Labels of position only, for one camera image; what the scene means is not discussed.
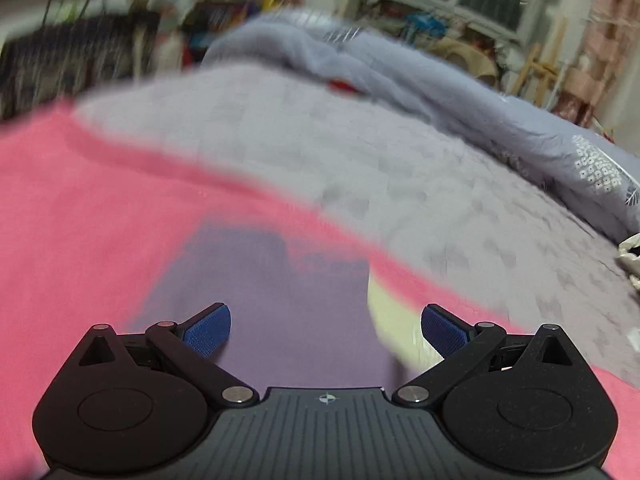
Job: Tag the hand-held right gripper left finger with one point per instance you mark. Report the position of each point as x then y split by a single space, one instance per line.
207 329

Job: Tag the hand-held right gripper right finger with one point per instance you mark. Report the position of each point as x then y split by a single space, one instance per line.
444 331

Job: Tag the cream cloth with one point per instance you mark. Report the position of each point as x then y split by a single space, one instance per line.
395 325

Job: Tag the purple garment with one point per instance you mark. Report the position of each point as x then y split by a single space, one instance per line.
275 300

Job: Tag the lilac bed sheet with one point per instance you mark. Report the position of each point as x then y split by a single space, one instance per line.
400 175

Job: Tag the pink blanket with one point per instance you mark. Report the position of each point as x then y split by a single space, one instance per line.
75 210

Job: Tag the black jacket with cream lining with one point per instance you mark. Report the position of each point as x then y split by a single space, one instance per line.
632 255

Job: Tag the blue-grey floral duvet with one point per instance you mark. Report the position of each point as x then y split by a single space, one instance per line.
450 95

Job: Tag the wooden easel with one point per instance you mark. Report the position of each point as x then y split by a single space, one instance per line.
537 72

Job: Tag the dark zigzag patterned bag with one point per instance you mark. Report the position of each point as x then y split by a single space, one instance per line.
75 55

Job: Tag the blue plush toy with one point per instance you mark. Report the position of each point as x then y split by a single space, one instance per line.
422 22

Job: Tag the dark printed gift bag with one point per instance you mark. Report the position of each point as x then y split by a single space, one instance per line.
220 15

